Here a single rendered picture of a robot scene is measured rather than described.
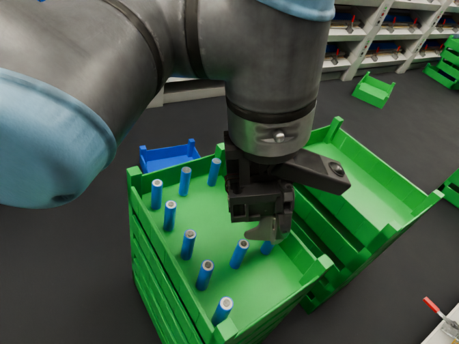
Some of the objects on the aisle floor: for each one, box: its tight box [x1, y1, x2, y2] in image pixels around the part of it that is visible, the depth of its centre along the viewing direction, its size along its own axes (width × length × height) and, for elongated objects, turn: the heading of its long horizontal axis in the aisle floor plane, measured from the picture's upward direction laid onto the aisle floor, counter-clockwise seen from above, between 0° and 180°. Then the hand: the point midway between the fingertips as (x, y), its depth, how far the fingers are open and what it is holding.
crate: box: [139, 139, 201, 174], centre depth 98 cm, size 30×20×8 cm
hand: (276, 231), depth 47 cm, fingers closed, pressing on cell
